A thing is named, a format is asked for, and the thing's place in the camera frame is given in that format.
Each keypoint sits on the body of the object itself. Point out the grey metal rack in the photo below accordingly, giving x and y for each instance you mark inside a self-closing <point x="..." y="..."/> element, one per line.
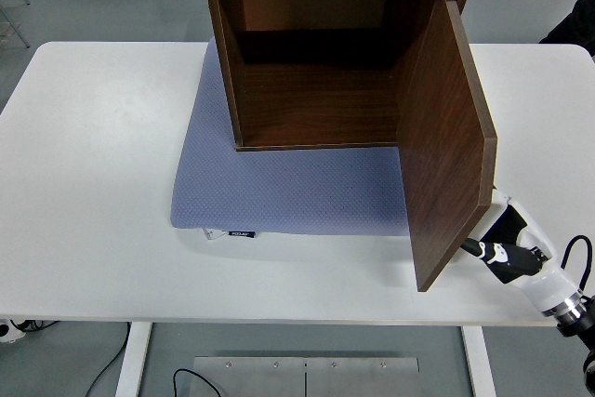
<point x="18" y="30"/>

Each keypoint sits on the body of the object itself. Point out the brown wooden cabinet door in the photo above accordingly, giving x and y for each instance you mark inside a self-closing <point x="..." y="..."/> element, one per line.
<point x="441" y="136"/>

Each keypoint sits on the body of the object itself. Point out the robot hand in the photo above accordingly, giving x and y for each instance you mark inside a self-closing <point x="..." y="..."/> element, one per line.
<point x="539" y="276"/>

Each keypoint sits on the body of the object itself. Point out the black cushion label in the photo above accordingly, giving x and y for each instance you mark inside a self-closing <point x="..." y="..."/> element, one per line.
<point x="242" y="234"/>

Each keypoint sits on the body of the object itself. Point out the white cushion tag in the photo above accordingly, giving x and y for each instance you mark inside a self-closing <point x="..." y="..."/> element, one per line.
<point x="211" y="234"/>

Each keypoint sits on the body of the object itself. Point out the grey metal plate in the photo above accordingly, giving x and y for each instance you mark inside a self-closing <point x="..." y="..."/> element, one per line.
<point x="260" y="380"/>

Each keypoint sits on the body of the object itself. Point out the blue-grey textured cushion mat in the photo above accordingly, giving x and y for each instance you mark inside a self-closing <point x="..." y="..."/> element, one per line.
<point x="288" y="192"/>

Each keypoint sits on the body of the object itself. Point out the person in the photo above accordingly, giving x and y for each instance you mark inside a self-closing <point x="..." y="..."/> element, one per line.
<point x="576" y="25"/>

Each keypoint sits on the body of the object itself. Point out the white power strip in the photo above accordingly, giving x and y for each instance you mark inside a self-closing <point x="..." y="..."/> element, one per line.
<point x="7" y="329"/>

